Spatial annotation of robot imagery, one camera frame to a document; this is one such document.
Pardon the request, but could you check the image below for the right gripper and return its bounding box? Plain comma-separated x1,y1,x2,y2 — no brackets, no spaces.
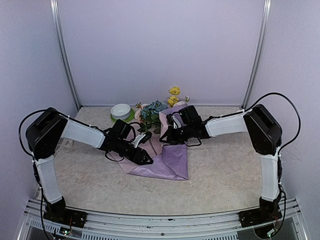
159,124,193,145

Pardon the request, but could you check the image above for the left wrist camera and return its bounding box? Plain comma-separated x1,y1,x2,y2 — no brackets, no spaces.
132,133,148,148

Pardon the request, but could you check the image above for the purple wrapping paper sheet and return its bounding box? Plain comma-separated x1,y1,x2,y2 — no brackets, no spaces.
119,104,189,181

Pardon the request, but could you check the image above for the green plate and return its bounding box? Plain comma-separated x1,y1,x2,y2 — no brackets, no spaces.
110,108,135,123

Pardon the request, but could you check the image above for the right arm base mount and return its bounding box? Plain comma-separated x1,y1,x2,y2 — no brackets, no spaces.
238,208,282,228

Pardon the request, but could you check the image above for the left aluminium frame post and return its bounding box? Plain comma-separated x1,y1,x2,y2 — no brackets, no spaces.
49,0,82,111

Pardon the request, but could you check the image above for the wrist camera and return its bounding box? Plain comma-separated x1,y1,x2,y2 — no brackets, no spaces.
132,133,148,148
166,112,182,129

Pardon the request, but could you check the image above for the yellow fake flower stem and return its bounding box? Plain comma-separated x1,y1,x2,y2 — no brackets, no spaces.
167,86,181,108

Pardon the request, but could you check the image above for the blue fake flower bunch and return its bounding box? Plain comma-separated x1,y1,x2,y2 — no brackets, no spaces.
138,100,168,134

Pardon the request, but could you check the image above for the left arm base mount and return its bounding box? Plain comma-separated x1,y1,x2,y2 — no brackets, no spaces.
43,208,88,229

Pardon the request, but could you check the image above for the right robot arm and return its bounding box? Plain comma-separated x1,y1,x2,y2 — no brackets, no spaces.
159,101,295,222

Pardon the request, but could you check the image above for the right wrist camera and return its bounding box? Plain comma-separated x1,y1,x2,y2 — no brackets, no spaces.
166,112,182,129

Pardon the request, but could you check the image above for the front aluminium rail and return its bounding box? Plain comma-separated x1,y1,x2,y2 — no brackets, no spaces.
23,197,307,240

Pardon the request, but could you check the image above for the aluminium frame post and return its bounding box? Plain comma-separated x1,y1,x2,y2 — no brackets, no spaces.
241,0,272,109
49,0,82,111

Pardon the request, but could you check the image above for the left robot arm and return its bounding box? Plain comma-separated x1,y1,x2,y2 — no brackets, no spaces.
21,107,154,223

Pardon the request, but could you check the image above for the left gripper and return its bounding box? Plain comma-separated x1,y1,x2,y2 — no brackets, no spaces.
115,138,154,165

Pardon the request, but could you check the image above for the white ceramic bowl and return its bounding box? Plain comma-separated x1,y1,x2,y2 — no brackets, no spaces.
110,103,131,120

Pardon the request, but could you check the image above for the clear printed cellophane wrap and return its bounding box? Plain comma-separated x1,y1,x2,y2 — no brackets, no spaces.
56,138,74,151

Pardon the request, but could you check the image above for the pink fake rose bunch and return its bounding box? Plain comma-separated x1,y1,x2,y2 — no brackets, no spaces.
134,102,148,132

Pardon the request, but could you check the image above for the right aluminium frame post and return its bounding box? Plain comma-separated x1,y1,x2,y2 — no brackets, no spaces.
241,0,272,109

